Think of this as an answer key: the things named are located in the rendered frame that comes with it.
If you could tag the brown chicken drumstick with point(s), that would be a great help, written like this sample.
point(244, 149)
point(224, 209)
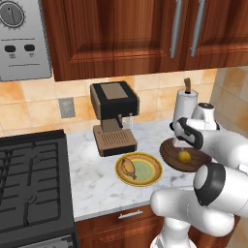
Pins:
point(128, 167)

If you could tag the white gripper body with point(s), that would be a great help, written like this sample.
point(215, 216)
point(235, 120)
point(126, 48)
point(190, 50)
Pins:
point(182, 143)

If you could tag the brown round wooden board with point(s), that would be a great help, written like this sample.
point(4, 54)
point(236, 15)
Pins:
point(169, 156)

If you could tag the grey wall socket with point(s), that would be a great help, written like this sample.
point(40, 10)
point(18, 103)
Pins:
point(67, 108)

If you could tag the yellow green round plate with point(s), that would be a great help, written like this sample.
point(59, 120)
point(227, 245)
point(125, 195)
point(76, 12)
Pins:
point(147, 169)

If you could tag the narrow brown wooden cupboard door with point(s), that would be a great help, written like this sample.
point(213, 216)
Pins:
point(226, 32)

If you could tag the brown wooden drawer front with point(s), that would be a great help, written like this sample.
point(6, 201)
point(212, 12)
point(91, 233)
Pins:
point(106, 227)

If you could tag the black gas hob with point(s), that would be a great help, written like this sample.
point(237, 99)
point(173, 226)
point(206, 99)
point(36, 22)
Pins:
point(32, 184)

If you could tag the grey microwave oven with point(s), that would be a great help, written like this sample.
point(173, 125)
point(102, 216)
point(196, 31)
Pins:
point(24, 61)

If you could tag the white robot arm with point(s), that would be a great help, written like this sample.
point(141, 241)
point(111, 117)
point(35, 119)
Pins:
point(213, 206)

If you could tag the wide brown wooden cupboard door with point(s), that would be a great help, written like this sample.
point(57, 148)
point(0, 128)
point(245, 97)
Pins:
point(113, 35)

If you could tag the black brown coffee machine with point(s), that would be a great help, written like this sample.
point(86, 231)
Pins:
point(113, 103)

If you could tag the yellow lemon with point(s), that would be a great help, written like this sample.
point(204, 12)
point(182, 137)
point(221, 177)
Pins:
point(184, 156)

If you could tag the white paper towel holder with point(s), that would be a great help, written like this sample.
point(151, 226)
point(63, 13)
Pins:
point(183, 106)

